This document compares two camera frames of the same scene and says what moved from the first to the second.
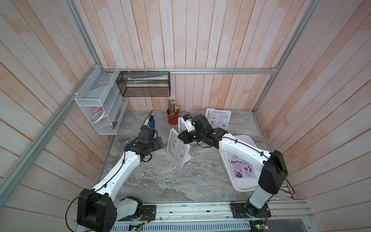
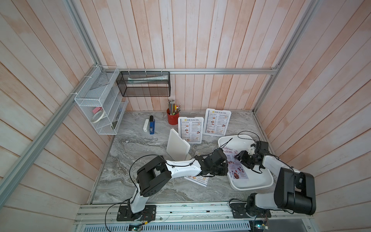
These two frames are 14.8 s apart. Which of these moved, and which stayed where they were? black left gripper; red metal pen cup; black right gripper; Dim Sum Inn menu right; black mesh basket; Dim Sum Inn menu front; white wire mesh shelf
Moved: Dim Sum Inn menu front; black left gripper; black right gripper
Stayed: Dim Sum Inn menu right; black mesh basket; red metal pen cup; white wire mesh shelf
